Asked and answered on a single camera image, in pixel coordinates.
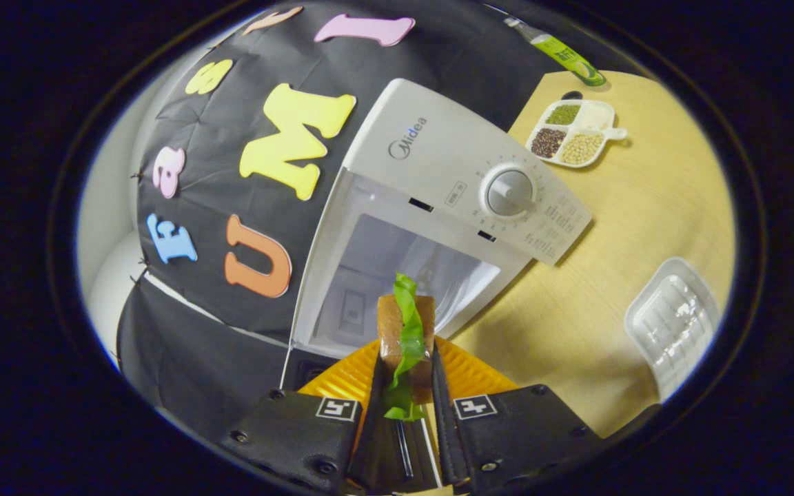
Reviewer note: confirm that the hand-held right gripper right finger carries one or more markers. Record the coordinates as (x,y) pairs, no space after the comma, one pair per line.
(449,441)

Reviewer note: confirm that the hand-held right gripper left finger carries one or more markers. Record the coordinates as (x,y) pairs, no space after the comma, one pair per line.
(373,448)

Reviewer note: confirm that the bread and lettuce sandwich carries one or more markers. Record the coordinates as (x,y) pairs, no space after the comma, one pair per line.
(393,331)

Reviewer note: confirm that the white microwave oven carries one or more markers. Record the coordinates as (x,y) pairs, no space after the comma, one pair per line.
(438,151)

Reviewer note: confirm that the white plastic tray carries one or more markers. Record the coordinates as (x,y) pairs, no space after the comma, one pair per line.
(673,324)

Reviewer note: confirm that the black backdrop cloth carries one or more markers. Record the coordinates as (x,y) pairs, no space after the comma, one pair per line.
(218,179)

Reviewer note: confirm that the divided white grain dish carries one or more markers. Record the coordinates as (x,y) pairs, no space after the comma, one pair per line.
(579,148)

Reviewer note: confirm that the small black round lid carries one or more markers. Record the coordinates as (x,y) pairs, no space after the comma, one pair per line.
(571,95)

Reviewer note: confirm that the green label drink bottle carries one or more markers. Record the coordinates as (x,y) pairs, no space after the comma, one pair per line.
(566,55)

